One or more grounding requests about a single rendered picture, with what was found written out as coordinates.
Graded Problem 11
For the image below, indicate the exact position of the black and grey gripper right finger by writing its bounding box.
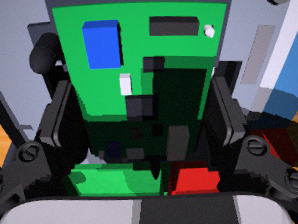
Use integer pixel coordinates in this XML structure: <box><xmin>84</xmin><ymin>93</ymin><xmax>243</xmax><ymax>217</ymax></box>
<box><xmin>202</xmin><ymin>76</ymin><xmax>298</xmax><ymax>224</ymax></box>

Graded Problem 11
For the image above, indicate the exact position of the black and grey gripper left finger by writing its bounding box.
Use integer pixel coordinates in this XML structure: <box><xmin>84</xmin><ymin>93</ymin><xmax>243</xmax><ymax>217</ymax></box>
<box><xmin>0</xmin><ymin>80</ymin><xmax>83</xmax><ymax>220</ymax></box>

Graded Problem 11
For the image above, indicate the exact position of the green circuit board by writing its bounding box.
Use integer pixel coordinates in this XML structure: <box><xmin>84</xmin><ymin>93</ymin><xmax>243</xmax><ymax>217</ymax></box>
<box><xmin>52</xmin><ymin>1</ymin><xmax>226</xmax><ymax>161</ymax></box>

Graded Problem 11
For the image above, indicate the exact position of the green open-top bin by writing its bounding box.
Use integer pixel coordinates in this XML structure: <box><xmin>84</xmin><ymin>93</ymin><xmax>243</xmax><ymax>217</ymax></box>
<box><xmin>62</xmin><ymin>162</ymin><xmax>171</xmax><ymax>196</ymax></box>

